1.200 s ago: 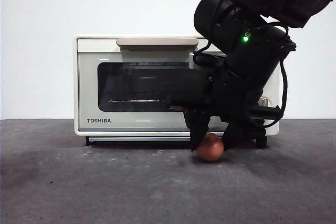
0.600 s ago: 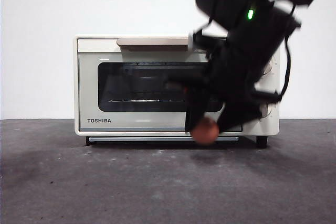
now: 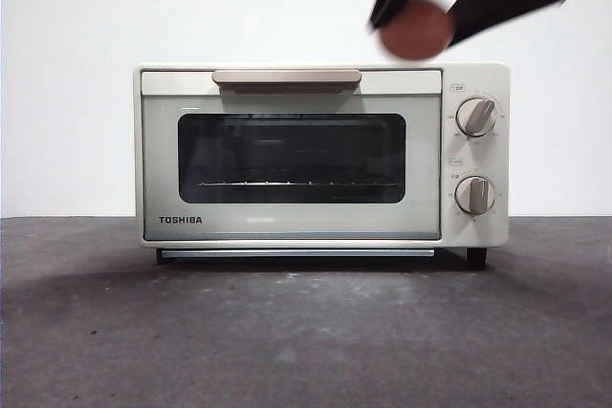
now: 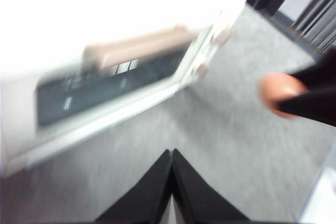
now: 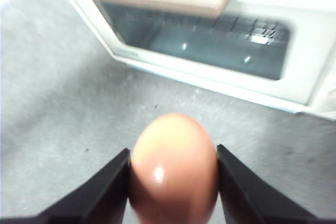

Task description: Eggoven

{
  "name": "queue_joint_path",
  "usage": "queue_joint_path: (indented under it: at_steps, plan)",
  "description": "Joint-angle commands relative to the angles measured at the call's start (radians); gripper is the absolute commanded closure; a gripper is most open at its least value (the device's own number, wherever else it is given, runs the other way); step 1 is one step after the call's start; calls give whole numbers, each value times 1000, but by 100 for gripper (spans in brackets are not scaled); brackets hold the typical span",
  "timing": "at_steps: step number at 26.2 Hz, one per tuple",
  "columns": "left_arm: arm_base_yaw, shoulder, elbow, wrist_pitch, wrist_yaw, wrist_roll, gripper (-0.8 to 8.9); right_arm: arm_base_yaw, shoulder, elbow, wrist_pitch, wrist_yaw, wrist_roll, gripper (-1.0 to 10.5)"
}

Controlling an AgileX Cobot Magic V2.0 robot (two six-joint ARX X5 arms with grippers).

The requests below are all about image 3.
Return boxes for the brown egg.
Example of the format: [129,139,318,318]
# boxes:
[380,0,456,61]

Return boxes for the glass oven door beige handle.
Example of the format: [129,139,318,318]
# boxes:
[140,68,443,242]

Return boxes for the beige oven knob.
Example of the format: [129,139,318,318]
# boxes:
[454,97,498,138]
[453,176,497,217]

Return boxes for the cream Toshiba toaster oven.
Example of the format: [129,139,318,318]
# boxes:
[132,61,512,269]

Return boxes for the silver crumb tray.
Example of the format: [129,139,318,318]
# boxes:
[160,248,436,260]

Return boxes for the metal wire oven rack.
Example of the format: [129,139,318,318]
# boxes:
[198,180,398,188]

